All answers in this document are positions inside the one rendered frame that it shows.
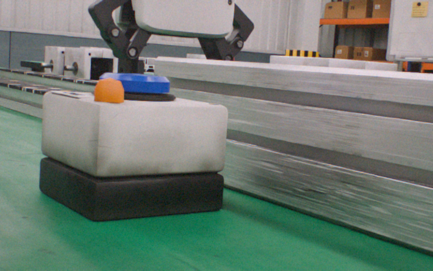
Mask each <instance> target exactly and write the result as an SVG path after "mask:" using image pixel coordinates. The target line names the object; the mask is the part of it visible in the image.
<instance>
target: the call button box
mask: <svg viewBox="0 0 433 271"><path fill-rule="evenodd" d="M94 94H95V90H94V91H92V92H70V91H50V92H47V93H45V95H44V97H43V112H42V140H41V151H42V153H43V155H45V156H48V157H44V158H42V159H41V161H40V178H39V188H40V191H42V192H44V193H45V194H47V195H49V196H50V197H52V198H54V199H56V200H58V201H60V202H61V203H63V204H65V205H67V206H69V207H70V208H72V209H74V210H76V211H77V212H79V213H81V214H83V215H85V216H87V217H88V218H90V219H92V220H94V221H103V220H115V219H126V218H138V217H150V216H161V215H173V214H180V213H192V212H203V211H215V210H219V209H221V208H222V200H223V185H224V178H223V176H222V175H220V174H218V173H217V172H220V171H222V170H223V168H224V166H225V151H226V135H227V120H228V110H227V108H226V107H224V106H223V105H219V104H216V103H206V102H199V101H192V100H188V99H181V98H176V97H175V96H174V95H172V94H165V93H154V94H127V93H124V102H123V103H109V102H98V101H94Z"/></svg>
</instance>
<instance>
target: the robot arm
mask: <svg viewBox="0 0 433 271"><path fill-rule="evenodd" d="M234 1H235V0H97V1H95V2H94V3H92V4H91V5H89V7H88V12H89V14H90V16H91V18H92V20H93V21H94V23H95V25H96V26H97V28H98V29H99V31H100V36H101V37H102V38H103V40H104V41H105V42H106V43H107V45H108V46H109V47H110V49H111V50H112V53H113V55H114V57H116V58H118V71H117V73H134V74H144V69H145V63H144V61H143V60H139V54H140V53H141V51H142V49H143V48H144V46H145V44H146V43H147V41H148V40H149V38H150V37H151V35H163V36H169V37H181V38H198V41H199V43H200V45H201V47H202V50H203V52H204V54H205V56H206V59H207V60H222V61H233V60H234V57H235V56H236V55H237V54H238V53H239V51H240V50H241V49H242V48H243V46H244V42H245V41H246V40H247V39H248V37H249V36H250V34H251V33H252V31H253V30H254V23H253V22H252V21H251V20H250V19H249V18H248V17H247V16H246V14H245V13H244V12H243V11H242V10H241V9H240V8H239V7H238V6H237V5H236V4H235V3H234ZM114 10H115V19H116V24H117V25H118V26H116V24H115V22H114V19H113V17H112V12H113V11H114ZM232 26H233V31H232V33H231V35H230V37H229V38H227V39H226V38H225V36H227V35H229V34H230V32H231V29H232ZM120 28H121V29H122V30H124V32H122V31H121V29H120Z"/></svg>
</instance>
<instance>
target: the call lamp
mask: <svg viewBox="0 0 433 271"><path fill-rule="evenodd" d="M124 92H125V91H124V88H123V86H122V83H121V81H118V80H115V79H112V78H107V79H102V80H99V81H98V83H97V85H96V87H95V94H94V101H98V102H109V103H123V102H124Z"/></svg>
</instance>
